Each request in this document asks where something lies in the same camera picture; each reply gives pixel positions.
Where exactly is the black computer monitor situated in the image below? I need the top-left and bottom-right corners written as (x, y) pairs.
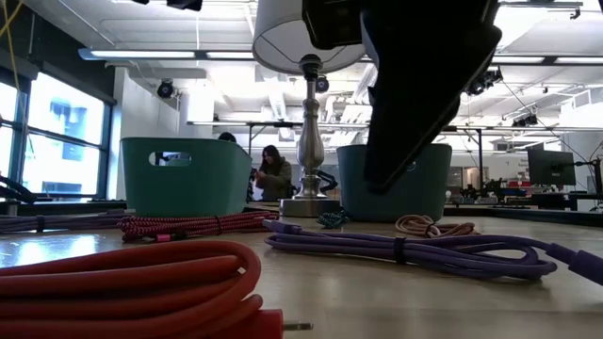
top-left (527, 149), bottom-right (578, 187)

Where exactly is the black ceiling camera cluster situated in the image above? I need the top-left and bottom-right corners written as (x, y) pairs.
top-left (464, 67), bottom-right (504, 97)

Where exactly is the pink braided cable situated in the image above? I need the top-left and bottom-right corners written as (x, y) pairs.
top-left (394, 214), bottom-right (480, 238)

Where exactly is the green-teal plastic bin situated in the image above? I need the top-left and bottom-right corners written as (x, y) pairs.
top-left (120, 137), bottom-right (253, 220)

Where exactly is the dark window frame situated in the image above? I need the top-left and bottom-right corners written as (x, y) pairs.
top-left (0, 65), bottom-right (117, 202)

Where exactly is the silver lamp with white shade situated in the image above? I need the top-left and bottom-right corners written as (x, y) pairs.
top-left (252, 0), bottom-right (367, 218)

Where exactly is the lavender braided cable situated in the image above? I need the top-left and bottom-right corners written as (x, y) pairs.
top-left (0, 211), bottom-right (127, 235)

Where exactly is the red black braided cable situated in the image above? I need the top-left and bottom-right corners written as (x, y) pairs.
top-left (116, 210), bottom-right (280, 244)

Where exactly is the long ceiling light strip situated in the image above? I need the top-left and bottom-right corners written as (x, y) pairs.
top-left (489, 55), bottom-right (603, 66)
top-left (77, 46), bottom-right (255, 61)

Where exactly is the dark blue-teal plastic bin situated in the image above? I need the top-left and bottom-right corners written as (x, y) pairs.
top-left (335, 143), bottom-right (453, 223)

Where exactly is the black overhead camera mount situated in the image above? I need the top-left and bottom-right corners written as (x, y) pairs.
top-left (131, 0), bottom-right (204, 11)

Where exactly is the red rubber cable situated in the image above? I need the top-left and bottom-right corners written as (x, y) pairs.
top-left (0, 239), bottom-right (315, 339)

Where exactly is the purple smooth cable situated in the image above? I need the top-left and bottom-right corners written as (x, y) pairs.
top-left (262, 218), bottom-right (603, 287)

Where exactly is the yellow hanging cable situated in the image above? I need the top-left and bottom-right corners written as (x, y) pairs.
top-left (0, 0), bottom-right (24, 123)

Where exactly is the teal black braided cable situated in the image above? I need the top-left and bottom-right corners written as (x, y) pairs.
top-left (316, 210), bottom-right (350, 231)

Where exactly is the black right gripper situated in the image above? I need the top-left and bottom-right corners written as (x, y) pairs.
top-left (360, 0), bottom-right (503, 195)

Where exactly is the black metal frame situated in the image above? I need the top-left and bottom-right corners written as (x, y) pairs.
top-left (187, 121), bottom-right (484, 156)

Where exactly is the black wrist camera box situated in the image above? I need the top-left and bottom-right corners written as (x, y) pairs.
top-left (301, 0), bottom-right (364, 51)

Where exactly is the person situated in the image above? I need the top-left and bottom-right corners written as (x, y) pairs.
top-left (253, 144), bottom-right (294, 202)

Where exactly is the black curved cable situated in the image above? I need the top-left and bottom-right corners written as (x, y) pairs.
top-left (0, 174), bottom-right (38, 204)

